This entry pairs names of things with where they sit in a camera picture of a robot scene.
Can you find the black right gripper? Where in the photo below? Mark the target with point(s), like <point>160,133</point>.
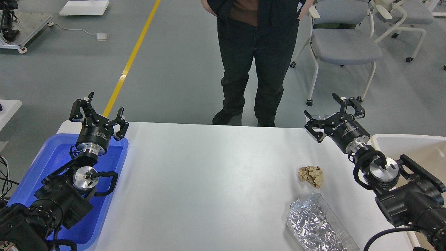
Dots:
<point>341,127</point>

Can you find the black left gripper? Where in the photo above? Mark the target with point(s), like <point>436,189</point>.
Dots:
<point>96,130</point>

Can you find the silver foil bag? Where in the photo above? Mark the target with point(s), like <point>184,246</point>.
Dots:
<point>316,227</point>

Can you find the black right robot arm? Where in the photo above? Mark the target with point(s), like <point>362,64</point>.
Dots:
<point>408,196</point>

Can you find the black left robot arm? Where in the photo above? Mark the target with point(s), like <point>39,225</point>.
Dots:
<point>64,198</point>

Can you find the blue plastic bin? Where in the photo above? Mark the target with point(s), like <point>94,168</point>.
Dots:
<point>52,155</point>

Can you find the crumpled brown paper ball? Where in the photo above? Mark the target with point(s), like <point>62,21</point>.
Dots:
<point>313,175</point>

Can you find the white side table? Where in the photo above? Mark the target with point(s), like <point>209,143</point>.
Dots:
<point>9,108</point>

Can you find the white plastic bin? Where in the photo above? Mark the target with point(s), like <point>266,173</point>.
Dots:
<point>429,152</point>

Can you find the standing person in black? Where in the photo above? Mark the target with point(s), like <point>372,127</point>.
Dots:
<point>260,32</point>

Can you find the white flat board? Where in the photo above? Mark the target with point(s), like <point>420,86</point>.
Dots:
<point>84,7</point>

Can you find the wheeled metal cart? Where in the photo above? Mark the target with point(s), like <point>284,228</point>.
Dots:
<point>18,28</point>

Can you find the grey chair white frame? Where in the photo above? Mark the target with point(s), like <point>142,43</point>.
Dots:
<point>340,46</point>

